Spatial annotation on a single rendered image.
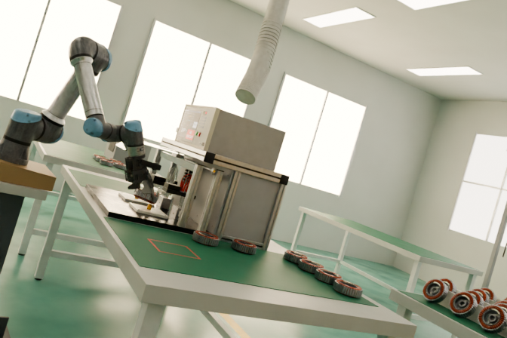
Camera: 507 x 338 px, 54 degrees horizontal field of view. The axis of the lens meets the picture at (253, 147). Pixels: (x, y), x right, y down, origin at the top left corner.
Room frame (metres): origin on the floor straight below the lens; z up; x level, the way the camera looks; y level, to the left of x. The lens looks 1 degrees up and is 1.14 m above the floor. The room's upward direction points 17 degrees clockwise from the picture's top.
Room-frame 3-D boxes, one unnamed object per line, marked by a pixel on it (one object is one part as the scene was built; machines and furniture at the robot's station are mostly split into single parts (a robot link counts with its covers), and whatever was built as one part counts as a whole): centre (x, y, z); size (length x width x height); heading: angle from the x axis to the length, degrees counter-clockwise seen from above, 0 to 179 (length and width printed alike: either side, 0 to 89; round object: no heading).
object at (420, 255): (5.66, -1.66, 0.38); 2.10 x 0.90 x 0.75; 27
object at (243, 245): (2.15, -0.09, 0.77); 0.11 x 0.11 x 0.04
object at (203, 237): (2.07, 0.08, 0.77); 0.11 x 0.11 x 0.04
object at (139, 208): (2.29, 0.38, 0.78); 0.15 x 0.15 x 0.01; 27
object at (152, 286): (2.51, 0.21, 0.72); 2.20 x 1.01 x 0.05; 27
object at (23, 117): (2.20, 1.00, 0.99); 0.13 x 0.12 x 0.14; 161
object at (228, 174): (2.51, 0.21, 0.92); 0.66 x 0.01 x 0.30; 27
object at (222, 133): (2.53, 0.14, 1.22); 0.44 x 0.39 x 0.20; 27
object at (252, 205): (2.29, -0.07, 0.91); 0.28 x 0.03 x 0.32; 117
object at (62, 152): (4.60, 1.34, 0.38); 1.85 x 1.10 x 0.75; 27
